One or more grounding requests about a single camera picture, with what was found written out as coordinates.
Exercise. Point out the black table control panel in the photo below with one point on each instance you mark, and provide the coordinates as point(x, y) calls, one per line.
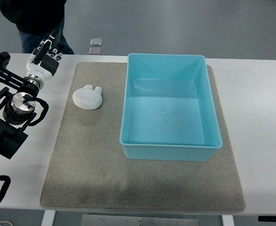
point(267, 218)

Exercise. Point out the person in dark clothes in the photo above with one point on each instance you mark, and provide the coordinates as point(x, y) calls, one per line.
point(34, 19)

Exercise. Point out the lower floor socket plate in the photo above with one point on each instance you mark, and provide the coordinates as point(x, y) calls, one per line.
point(95, 51)

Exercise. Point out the blue plastic box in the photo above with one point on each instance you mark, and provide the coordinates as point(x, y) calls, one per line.
point(168, 109)

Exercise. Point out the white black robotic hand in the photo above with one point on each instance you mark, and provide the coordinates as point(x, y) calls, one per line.
point(45, 59)

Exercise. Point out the white table leg left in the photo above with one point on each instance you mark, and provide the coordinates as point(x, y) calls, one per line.
point(48, 218)

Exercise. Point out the white table leg right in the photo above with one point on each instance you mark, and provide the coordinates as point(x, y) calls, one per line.
point(227, 220)

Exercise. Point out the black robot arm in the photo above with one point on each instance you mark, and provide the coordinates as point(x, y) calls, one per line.
point(19, 108)

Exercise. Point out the floor socket plate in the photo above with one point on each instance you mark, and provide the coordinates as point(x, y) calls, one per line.
point(96, 42)
point(95, 51)

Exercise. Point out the white rabbit toy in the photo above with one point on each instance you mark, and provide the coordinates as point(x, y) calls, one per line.
point(88, 98)

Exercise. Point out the upper floor socket plate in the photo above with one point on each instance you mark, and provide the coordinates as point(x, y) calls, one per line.
point(96, 42)

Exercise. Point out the metal base plate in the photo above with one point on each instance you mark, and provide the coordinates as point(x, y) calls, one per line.
point(104, 220)

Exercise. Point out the white table leg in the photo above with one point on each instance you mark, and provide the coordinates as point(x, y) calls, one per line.
point(48, 218)
point(227, 220)

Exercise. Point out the grey felt mat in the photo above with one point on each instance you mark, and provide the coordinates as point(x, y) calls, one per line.
point(88, 170)

